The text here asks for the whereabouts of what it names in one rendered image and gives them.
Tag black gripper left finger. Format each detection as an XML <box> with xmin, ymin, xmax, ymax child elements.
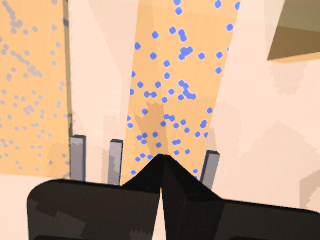
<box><xmin>26</xmin><ymin>153</ymin><xmax>165</xmax><ymax>240</ymax></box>

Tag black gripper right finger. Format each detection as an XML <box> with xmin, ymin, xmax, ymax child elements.
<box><xmin>161</xmin><ymin>154</ymin><xmax>320</xmax><ymax>240</ymax></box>

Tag tan open-top box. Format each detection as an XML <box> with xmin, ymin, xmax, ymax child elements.
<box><xmin>122</xmin><ymin>0</ymin><xmax>320</xmax><ymax>64</ymax></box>

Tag orange strip with blue dots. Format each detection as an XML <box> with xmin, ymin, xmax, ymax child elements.
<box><xmin>120</xmin><ymin>3</ymin><xmax>236</xmax><ymax>185</ymax></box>

